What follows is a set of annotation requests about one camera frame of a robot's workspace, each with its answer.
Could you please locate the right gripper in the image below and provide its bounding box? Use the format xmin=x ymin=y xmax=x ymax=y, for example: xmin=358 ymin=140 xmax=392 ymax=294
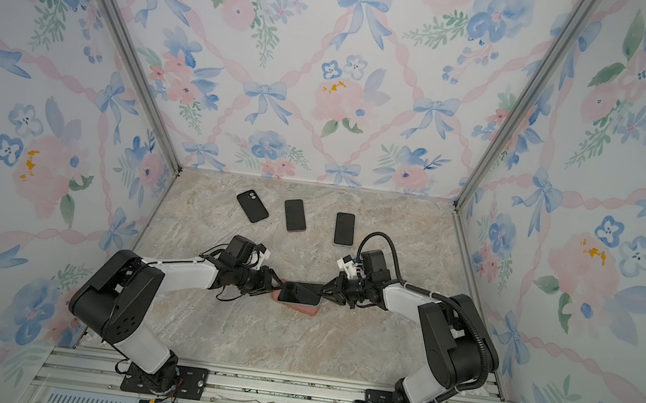
xmin=315 ymin=270 xmax=373 ymax=312

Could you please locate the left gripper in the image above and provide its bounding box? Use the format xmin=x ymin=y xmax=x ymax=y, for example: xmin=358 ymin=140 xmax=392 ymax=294
xmin=232 ymin=261 xmax=288 ymax=301

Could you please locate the pink phone case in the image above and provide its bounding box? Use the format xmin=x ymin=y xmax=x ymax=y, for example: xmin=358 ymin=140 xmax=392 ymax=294
xmin=272 ymin=297 xmax=320 ymax=317

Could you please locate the blue phone black screen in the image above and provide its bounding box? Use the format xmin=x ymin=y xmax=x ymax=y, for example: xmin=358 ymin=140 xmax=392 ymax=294
xmin=333 ymin=212 xmax=356 ymax=247

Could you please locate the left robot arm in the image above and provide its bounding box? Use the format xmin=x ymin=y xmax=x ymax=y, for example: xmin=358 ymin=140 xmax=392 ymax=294
xmin=68 ymin=250 xmax=282 ymax=395

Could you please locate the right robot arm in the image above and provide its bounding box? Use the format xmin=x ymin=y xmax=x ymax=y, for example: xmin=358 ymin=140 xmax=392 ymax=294
xmin=317 ymin=273 xmax=499 ymax=403

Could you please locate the phone with pink edge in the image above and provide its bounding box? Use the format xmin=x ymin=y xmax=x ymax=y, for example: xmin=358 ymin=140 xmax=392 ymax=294
xmin=284 ymin=198 xmax=307 ymax=232

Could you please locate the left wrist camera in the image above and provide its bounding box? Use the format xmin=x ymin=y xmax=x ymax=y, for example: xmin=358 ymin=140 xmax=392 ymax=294
xmin=219 ymin=235 xmax=271 ymax=270

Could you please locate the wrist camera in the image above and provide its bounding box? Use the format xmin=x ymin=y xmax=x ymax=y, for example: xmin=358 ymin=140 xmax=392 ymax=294
xmin=219 ymin=235 xmax=271 ymax=270
xmin=337 ymin=249 xmax=392 ymax=284

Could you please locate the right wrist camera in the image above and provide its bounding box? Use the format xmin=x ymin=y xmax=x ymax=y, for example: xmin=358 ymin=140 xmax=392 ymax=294
xmin=337 ymin=249 xmax=392 ymax=284

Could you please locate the black phone case with camera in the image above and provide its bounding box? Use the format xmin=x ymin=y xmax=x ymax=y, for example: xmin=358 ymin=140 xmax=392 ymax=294
xmin=237 ymin=190 xmax=269 ymax=223

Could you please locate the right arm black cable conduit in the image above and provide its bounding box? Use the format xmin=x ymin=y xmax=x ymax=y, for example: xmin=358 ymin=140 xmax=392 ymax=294
xmin=339 ymin=228 xmax=507 ymax=403

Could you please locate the aluminium rail frame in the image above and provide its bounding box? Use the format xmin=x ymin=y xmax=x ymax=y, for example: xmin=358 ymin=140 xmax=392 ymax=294
xmin=28 ymin=311 xmax=545 ymax=403

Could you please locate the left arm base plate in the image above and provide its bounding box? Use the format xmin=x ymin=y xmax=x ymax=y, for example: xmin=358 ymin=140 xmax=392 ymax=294
xmin=118 ymin=363 xmax=209 ymax=401

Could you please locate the left corner aluminium post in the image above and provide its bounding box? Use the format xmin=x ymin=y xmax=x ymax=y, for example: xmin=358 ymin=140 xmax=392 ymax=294
xmin=98 ymin=0 xmax=182 ymax=176

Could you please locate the corner aluminium post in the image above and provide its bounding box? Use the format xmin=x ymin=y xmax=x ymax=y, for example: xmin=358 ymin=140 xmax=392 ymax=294
xmin=98 ymin=0 xmax=182 ymax=176
xmin=454 ymin=0 xmax=601 ymax=214

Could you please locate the right corner aluminium post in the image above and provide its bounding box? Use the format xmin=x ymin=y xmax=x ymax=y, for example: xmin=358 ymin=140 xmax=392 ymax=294
xmin=454 ymin=0 xmax=601 ymax=214

